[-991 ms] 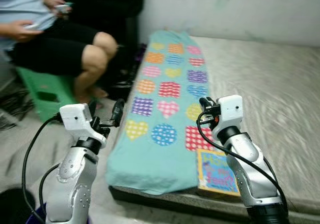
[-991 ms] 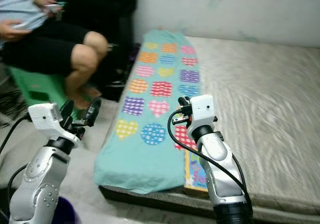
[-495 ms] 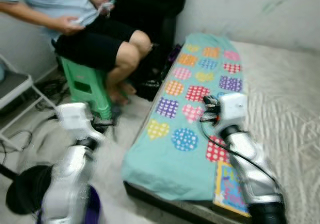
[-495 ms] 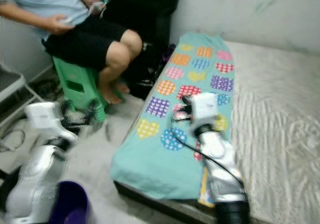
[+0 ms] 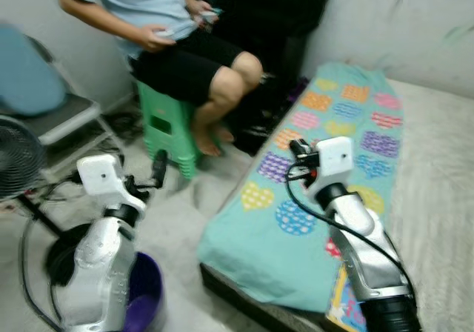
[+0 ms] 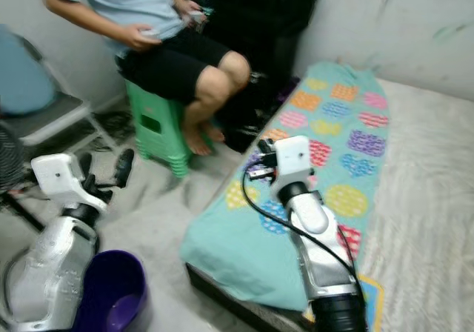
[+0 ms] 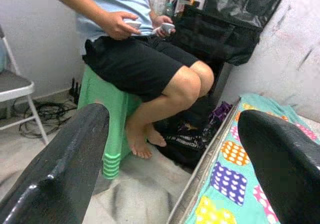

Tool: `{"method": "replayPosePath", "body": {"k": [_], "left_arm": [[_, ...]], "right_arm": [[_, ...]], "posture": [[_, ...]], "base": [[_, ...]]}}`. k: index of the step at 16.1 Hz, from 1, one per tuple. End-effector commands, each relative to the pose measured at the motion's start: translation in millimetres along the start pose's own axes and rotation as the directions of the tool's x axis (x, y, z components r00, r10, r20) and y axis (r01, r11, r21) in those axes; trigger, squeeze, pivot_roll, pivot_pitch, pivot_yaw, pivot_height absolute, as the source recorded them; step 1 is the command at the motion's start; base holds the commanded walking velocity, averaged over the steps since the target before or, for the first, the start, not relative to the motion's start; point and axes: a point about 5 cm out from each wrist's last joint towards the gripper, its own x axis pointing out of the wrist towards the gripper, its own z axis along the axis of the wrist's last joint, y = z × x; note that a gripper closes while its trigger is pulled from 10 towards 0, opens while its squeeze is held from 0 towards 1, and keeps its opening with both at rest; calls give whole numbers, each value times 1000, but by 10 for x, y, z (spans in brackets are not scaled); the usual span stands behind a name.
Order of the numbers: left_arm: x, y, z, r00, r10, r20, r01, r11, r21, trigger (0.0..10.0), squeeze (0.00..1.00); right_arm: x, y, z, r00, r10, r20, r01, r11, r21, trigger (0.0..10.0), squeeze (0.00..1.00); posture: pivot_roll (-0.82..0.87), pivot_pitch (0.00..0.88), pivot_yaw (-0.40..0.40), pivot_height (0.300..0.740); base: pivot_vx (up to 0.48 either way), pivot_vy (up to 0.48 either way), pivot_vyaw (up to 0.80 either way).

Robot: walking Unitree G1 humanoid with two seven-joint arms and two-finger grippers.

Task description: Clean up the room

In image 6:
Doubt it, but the green plastic stool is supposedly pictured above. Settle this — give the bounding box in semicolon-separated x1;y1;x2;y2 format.
124;79;193;179

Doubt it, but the grey metal chair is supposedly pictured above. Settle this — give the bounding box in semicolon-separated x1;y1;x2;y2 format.
0;34;121;155

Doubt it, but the teal heart-pattern blanket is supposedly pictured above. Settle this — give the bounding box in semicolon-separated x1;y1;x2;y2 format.
178;61;390;313

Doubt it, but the purple plastic basin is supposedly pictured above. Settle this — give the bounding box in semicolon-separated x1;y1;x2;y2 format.
73;249;149;332

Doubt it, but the blue cushion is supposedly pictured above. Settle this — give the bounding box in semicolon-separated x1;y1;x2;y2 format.
0;24;58;116

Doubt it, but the large black bag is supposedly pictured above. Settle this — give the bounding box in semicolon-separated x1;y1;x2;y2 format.
196;0;328;153

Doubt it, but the white quilted mattress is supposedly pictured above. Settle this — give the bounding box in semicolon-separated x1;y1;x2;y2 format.
304;76;474;332

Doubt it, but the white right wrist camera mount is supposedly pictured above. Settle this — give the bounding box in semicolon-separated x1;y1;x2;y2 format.
273;135;313;196

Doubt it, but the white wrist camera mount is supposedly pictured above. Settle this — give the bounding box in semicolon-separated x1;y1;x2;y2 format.
273;135;313;196
30;153;106;214

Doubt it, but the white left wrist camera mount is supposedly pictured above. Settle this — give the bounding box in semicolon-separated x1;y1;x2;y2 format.
30;153;106;214

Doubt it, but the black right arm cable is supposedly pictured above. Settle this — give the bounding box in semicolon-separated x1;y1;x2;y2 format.
241;162;367;303

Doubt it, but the dark bed frame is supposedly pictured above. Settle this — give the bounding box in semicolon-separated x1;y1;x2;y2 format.
184;264;316;332

